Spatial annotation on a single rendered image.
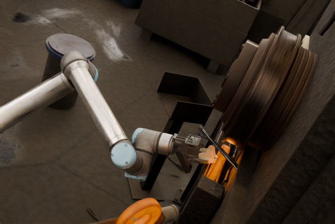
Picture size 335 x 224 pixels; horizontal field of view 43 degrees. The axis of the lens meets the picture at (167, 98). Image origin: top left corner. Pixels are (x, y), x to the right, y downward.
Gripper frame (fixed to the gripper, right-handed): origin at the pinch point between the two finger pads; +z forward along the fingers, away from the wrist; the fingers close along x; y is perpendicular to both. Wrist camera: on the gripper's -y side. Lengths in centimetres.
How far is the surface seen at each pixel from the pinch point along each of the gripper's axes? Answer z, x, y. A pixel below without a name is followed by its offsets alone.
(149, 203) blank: -13.5, -44.8, 8.5
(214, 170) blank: 0.1, -7.8, 0.2
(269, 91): 16, -20, 44
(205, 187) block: 0.5, -25.9, 5.5
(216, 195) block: 4.9, -26.8, 4.0
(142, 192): -47, 42, -62
